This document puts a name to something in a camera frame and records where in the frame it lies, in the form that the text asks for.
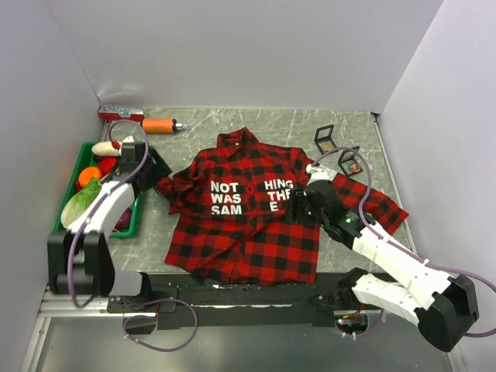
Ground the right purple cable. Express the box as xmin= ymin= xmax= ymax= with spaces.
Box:
xmin=308 ymin=146 xmax=496 ymax=339

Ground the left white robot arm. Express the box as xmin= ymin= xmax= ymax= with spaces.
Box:
xmin=47 ymin=140 xmax=171 ymax=308

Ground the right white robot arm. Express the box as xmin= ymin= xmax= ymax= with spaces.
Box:
xmin=286 ymin=180 xmax=479 ymax=352

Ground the black case with orange brooch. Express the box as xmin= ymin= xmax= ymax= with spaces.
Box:
xmin=338 ymin=150 xmax=363 ymax=178

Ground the toy white radish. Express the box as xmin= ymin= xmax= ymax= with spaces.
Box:
xmin=91 ymin=141 xmax=121 ymax=157

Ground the red black plaid shirt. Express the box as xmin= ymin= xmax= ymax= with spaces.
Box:
xmin=153 ymin=127 xmax=411 ymax=288

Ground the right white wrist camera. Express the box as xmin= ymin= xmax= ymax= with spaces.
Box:
xmin=305 ymin=164 xmax=337 ymax=184

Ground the toy red tomato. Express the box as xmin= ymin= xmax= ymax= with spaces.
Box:
xmin=97 ymin=157 xmax=119 ymax=176

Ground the red rectangular box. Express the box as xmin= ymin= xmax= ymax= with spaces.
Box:
xmin=98 ymin=105 xmax=145 ymax=122

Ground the toy napa cabbage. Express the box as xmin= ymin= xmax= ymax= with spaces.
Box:
xmin=60 ymin=178 xmax=102 ymax=229

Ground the toy orange fruit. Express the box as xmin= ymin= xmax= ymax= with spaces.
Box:
xmin=77 ymin=167 xmax=103 ymax=188

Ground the toy purple onion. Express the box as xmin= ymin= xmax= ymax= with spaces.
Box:
xmin=115 ymin=208 xmax=133 ymax=230

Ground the orange cylindrical bottle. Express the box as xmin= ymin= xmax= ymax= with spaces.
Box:
xmin=142 ymin=118 xmax=187 ymax=134

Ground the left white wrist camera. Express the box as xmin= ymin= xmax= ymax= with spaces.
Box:
xmin=111 ymin=136 xmax=135 ymax=150

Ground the green plastic basket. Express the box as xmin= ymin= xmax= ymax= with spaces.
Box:
xmin=53 ymin=142 xmax=143 ymax=239

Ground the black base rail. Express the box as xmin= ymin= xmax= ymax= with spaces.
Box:
xmin=107 ymin=274 xmax=367 ymax=330

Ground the black case with gold brooch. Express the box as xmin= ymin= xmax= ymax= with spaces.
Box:
xmin=314 ymin=124 xmax=336 ymax=154

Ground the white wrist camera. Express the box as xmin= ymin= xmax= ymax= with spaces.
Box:
xmin=111 ymin=136 xmax=135 ymax=150
xmin=305 ymin=164 xmax=337 ymax=184

